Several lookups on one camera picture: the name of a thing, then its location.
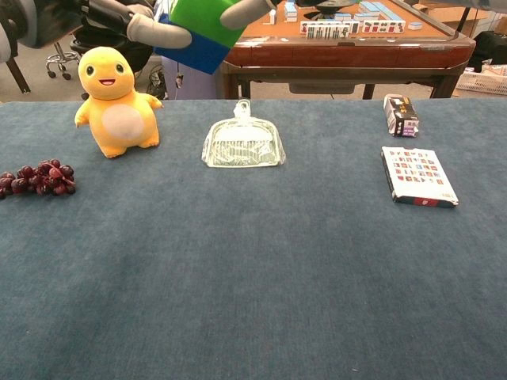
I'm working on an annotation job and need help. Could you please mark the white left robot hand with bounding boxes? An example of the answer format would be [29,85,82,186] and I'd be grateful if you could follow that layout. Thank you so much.
[0,0,194,64]

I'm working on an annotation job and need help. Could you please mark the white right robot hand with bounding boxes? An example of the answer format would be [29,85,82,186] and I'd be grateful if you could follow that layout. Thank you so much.
[219,0,279,29]

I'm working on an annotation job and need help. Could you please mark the green building block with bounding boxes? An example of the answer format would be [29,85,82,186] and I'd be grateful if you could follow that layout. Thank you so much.
[168,0,249,51]

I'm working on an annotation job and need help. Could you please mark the blue building block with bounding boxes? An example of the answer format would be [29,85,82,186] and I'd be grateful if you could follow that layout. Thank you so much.
[153,3,233,76]

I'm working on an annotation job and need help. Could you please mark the seated person in black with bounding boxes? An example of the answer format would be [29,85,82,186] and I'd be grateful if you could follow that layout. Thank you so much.
[73,23,155,74]

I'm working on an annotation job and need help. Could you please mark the bamboo-face mahjong tile row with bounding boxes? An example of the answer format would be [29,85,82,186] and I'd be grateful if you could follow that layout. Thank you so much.
[299,20,360,40]

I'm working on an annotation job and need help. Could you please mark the dark round dice bowl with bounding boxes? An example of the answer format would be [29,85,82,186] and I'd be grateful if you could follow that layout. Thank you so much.
[304,0,356,20]

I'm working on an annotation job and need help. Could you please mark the yellow plush duck toy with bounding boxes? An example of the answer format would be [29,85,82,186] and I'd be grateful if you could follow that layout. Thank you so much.
[74,46,164,159]

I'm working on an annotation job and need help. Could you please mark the chrome wheeled stool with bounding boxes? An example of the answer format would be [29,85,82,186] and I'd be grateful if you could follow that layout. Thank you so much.
[44,37,82,82]

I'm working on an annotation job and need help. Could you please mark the brown mahjong table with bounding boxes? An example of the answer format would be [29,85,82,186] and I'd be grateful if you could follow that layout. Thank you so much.
[218,0,477,100]

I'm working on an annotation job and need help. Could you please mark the plastic-wrapped clear dustpan set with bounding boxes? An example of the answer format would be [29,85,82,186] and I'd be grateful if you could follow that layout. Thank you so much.
[200,98,287,169]

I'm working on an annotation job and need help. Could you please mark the blue-backed mahjong tile row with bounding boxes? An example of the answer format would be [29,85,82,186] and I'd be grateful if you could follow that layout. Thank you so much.
[354,1,399,23]

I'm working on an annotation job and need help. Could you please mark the red-face mahjong tile row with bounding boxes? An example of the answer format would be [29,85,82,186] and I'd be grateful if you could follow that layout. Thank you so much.
[362,20,406,35]

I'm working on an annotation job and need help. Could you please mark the dark wooden table leg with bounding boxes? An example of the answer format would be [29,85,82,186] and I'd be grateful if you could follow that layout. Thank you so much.
[6,55,32,95]

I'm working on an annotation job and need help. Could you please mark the dark red grape bunch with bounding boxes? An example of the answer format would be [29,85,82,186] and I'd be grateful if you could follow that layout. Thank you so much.
[0,158,77,200]

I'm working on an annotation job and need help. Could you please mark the small black drink carton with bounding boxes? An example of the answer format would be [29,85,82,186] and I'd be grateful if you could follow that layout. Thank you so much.
[383,93,421,139]

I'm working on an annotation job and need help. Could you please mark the white picture card box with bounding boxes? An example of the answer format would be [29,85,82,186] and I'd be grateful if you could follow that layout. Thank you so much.
[380,146,460,209]

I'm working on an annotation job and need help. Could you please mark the blue table cloth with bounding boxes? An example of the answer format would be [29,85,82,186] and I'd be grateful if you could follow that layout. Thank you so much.
[0,97,507,380]

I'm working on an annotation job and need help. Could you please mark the white plastic basket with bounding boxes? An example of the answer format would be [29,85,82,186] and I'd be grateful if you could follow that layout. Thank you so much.
[454,70,507,98]

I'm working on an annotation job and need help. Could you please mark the black bag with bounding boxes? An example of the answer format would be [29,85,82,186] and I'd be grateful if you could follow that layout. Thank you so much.
[473,30,507,74]

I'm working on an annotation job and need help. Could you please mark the tangled black cable bundle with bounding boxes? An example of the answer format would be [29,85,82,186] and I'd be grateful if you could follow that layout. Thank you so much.
[146,65,170,100]

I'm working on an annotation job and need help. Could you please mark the blue-grey machine pedestal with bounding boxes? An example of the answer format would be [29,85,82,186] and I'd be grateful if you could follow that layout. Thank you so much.
[160,55,219,100]

